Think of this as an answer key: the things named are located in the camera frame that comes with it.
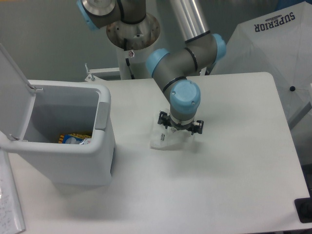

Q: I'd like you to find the black device at edge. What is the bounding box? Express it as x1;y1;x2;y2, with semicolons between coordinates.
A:
294;197;312;223

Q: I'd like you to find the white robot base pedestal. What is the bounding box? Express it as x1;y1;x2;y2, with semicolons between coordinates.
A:
106;13;160;68

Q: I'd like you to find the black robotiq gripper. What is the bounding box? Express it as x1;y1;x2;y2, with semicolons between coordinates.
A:
157;111;204;135

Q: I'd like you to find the crumpled white plastic wrapper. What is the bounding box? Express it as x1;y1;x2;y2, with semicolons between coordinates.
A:
149;111;195;151

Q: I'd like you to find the white notebook with writing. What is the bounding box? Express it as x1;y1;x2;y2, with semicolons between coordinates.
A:
0;150;25;234

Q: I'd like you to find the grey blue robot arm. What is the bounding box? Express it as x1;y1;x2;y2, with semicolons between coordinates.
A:
77;0;226;134

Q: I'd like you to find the clear plastic water bottle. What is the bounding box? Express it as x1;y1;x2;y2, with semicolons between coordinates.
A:
79;138;92;145

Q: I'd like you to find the yellow blue snack package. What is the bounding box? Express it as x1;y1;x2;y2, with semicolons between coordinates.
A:
58;133;92;144

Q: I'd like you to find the black base cable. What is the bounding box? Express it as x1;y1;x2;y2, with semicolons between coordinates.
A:
123;38;135;80

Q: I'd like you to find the white grey trash can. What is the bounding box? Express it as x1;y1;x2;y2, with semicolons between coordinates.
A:
0;47;116;186

